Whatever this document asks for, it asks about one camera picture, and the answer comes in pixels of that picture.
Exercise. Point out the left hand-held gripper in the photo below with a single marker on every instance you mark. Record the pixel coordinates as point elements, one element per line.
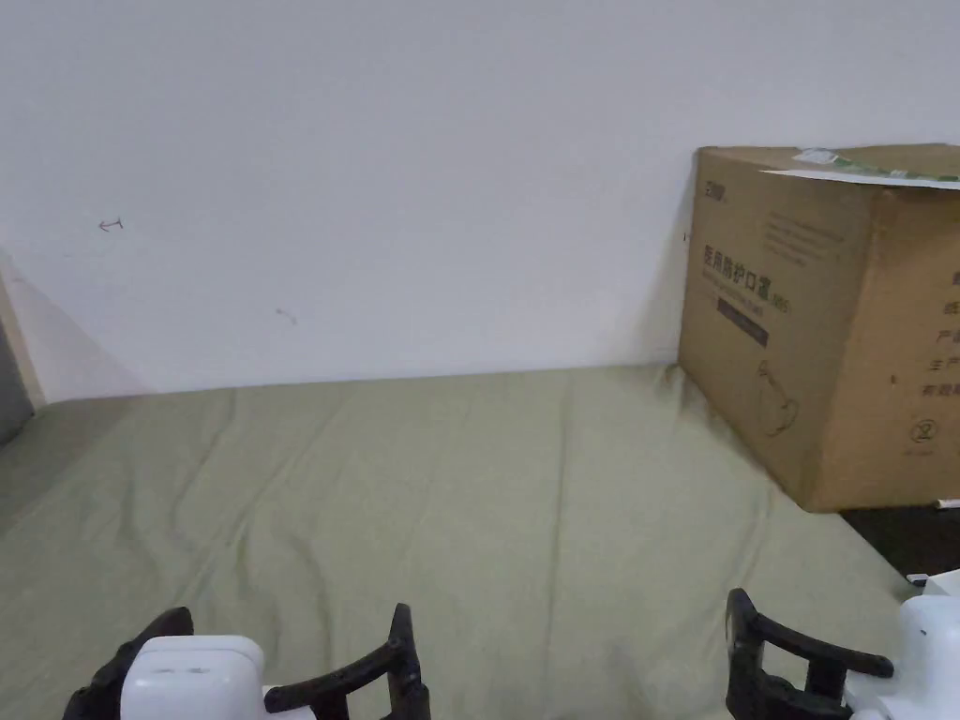
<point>191,675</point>

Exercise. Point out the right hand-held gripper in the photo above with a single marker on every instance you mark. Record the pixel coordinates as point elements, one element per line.
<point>922,660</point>

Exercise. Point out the bed with pale green sheet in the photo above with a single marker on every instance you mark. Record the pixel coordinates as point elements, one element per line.
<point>450,510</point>

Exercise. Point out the brown cardboard carton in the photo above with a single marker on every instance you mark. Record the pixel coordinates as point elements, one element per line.
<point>847,315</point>

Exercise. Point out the grey headboard with beige frame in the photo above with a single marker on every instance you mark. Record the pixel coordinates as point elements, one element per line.
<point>13,367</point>

